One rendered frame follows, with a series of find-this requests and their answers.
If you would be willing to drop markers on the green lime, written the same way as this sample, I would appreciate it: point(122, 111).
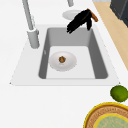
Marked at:
point(119, 93)

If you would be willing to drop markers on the orange brown stick thing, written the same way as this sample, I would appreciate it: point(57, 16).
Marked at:
point(93, 16)

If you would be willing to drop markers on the grey tap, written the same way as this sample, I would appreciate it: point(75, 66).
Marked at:
point(32, 31)

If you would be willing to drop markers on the yellow rimmed woven plate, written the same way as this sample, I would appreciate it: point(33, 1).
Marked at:
point(108, 117)

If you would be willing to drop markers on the small brown round thing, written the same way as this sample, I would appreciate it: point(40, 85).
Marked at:
point(62, 59)

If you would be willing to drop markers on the grey upright post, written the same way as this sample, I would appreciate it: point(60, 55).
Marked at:
point(70, 3)

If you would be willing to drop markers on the white round plate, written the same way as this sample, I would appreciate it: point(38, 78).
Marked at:
point(69, 14)

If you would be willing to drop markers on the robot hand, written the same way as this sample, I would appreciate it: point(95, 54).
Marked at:
point(79, 20)

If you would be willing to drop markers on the grey sink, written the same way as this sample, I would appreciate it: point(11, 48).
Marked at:
point(71, 56)

